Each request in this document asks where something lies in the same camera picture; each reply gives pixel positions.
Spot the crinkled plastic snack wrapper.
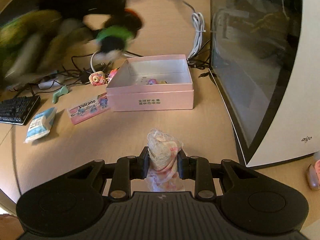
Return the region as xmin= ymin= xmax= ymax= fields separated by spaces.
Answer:
xmin=146 ymin=129 xmax=185 ymax=192

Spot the teal hand crank toy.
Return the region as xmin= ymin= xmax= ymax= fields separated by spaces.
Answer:
xmin=52 ymin=86 xmax=69 ymax=104

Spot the blue white mask packet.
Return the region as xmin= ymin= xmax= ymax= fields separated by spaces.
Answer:
xmin=24 ymin=107 xmax=57 ymax=143

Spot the red haired doll green dress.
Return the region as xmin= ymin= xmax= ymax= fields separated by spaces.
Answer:
xmin=94 ymin=9 xmax=143 ymax=62

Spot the white power strip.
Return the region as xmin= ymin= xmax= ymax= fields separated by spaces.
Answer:
xmin=37 ymin=74 xmax=65 ymax=90

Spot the black mechanical keyboard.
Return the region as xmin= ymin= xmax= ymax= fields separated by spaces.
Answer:
xmin=0 ymin=95 xmax=41 ymax=125

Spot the pink cardboard box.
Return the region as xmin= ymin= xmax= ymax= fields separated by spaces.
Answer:
xmin=106 ymin=54 xmax=194 ymax=112

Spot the white computer case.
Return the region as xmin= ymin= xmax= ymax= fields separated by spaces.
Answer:
xmin=210 ymin=0 xmax=319 ymax=167

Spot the white coiled cable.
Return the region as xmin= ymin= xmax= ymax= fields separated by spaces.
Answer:
xmin=159 ymin=0 xmax=207 ymax=60

